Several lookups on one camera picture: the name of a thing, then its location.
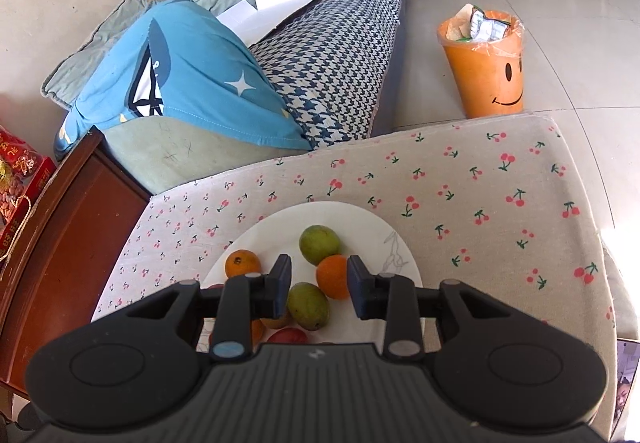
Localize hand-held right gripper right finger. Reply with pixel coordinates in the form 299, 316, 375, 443
346, 254, 522, 358

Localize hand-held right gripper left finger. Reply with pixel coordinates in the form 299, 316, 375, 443
120, 254, 293, 363

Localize green mango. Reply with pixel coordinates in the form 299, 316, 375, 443
286, 282, 331, 331
299, 225, 342, 267

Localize white plate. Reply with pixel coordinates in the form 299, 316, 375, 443
199, 202, 424, 354

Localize cherry print tablecloth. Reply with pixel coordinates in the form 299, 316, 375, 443
90, 110, 618, 424

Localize green sofa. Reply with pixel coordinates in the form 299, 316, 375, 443
40, 0, 416, 196

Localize wooden side table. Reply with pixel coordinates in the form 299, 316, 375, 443
0, 126, 153, 399

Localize houndstooth sofa cover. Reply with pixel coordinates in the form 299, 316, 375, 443
247, 0, 407, 150

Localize blue star print pillow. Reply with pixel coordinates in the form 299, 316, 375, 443
54, 0, 313, 159

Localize orange smiley trash bin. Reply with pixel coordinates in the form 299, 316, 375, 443
436, 9, 526, 120

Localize device screen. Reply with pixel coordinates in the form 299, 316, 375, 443
611, 340, 640, 441

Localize crumpled white packaging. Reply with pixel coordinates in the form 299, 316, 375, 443
467, 6, 511, 44

